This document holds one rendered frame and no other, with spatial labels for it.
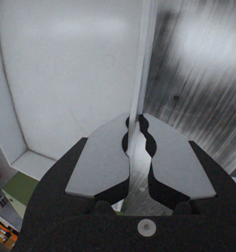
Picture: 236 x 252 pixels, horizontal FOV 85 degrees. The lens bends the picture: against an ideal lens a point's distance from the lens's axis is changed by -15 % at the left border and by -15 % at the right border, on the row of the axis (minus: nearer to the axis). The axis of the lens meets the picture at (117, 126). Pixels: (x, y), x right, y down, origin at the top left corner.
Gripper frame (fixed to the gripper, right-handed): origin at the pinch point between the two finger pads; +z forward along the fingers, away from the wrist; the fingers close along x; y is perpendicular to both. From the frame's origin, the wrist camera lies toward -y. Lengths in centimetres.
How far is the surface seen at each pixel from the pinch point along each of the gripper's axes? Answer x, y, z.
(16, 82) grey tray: -16.1, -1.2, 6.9
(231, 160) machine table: 11.9, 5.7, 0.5
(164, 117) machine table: 3.2, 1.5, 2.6
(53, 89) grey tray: -9.6, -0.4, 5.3
